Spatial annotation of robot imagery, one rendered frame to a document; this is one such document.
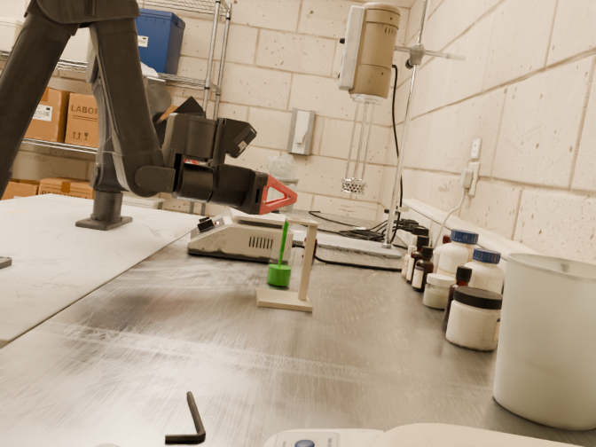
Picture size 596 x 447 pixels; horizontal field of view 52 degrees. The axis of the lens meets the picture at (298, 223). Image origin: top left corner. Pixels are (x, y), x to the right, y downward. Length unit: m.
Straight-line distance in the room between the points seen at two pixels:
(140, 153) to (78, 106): 2.64
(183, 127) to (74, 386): 0.47
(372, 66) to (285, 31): 2.16
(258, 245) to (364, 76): 0.58
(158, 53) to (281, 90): 0.73
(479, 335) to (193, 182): 0.45
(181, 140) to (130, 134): 0.08
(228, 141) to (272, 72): 2.74
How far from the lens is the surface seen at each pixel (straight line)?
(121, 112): 0.89
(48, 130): 3.53
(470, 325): 0.85
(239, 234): 1.19
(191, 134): 0.92
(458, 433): 0.20
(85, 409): 0.53
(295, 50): 3.68
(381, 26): 1.60
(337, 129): 3.64
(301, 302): 0.90
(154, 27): 3.46
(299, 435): 0.46
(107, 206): 1.43
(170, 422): 0.51
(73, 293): 0.86
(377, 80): 1.58
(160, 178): 0.90
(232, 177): 0.94
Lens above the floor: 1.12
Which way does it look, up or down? 6 degrees down
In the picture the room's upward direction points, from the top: 8 degrees clockwise
